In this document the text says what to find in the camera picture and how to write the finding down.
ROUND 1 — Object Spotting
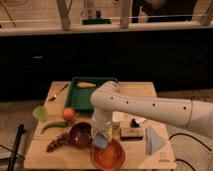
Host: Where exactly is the purple bowl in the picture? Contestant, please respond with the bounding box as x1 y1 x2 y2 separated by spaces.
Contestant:
69 122 92 149

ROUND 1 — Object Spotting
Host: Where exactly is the white handled dish brush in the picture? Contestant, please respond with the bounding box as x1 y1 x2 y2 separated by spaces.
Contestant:
130 118 146 128

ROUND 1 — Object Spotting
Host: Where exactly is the purple grape bunch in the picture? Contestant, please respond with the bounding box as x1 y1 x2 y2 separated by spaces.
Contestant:
46 133 69 152

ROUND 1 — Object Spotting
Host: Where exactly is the black cable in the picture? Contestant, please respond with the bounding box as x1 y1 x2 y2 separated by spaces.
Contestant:
168 132 213 171

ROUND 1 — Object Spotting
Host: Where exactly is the yellow corn cob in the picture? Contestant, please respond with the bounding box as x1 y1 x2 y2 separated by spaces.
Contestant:
77 82 96 88

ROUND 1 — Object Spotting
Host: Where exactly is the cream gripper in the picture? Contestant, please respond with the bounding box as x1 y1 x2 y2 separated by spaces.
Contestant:
91 122 112 144

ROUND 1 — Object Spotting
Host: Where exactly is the green pea pod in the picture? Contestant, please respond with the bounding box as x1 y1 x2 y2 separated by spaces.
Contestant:
41 122 68 134

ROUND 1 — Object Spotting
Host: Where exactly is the white bottle on shelf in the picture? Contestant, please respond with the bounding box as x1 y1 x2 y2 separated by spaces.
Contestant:
82 0 101 19

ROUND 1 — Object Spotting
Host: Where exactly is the white cup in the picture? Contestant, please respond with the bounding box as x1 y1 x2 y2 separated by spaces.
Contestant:
112 112 124 128

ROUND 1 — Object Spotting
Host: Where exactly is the metal fork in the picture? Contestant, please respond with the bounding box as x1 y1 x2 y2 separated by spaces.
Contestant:
48 84 69 102

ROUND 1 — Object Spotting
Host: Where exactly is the black pole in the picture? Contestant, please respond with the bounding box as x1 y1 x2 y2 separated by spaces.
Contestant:
7 124 25 171

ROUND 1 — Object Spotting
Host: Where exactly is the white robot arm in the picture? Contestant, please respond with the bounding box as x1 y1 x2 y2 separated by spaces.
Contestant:
90 81 213 149

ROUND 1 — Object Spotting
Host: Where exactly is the green plastic tray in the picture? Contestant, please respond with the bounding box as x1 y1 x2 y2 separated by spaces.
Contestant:
64 77 117 113

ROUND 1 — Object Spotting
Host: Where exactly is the blue sponge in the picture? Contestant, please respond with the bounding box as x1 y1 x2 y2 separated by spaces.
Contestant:
92 133 108 149

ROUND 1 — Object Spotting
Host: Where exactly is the orange fruit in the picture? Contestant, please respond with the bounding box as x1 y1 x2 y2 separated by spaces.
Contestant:
63 107 76 121

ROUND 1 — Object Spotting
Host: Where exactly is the orange bowl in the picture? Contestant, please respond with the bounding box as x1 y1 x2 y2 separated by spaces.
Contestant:
90 139 125 171

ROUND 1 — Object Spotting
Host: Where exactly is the green cup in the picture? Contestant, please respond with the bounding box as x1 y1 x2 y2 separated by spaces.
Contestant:
32 106 48 122

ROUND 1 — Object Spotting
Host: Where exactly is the wooden railing shelf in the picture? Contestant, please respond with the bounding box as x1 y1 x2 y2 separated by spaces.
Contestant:
0 0 213 36

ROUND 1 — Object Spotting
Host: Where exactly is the blue folded cloth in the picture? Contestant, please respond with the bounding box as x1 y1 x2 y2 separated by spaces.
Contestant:
146 127 165 155

